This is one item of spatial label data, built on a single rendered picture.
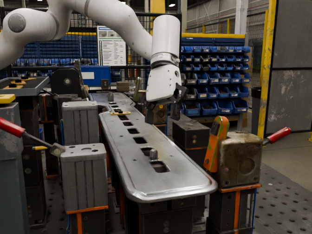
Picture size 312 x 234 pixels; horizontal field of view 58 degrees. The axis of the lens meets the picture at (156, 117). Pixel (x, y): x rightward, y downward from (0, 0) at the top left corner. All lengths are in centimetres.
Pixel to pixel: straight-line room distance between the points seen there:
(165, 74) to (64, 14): 42
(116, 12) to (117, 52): 130
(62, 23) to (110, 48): 112
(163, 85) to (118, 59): 141
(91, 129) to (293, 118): 377
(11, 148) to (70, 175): 16
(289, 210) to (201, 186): 63
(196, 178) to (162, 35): 44
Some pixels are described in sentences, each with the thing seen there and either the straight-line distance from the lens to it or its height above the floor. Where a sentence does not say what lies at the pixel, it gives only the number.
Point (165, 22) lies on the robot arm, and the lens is 87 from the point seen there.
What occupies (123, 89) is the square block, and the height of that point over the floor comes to 101.
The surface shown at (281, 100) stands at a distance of 415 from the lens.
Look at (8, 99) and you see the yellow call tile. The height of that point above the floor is 116.
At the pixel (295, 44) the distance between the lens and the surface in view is 417.
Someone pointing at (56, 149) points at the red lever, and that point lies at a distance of 58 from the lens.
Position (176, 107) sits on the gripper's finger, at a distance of 76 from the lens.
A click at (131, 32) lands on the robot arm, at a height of 131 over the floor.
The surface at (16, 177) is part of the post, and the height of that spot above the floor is 98.
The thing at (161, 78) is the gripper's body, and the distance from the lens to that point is 80.
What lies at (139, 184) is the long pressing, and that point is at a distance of 56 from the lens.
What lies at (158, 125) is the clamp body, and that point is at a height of 93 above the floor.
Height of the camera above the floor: 125
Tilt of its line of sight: 13 degrees down
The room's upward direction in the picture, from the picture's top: straight up
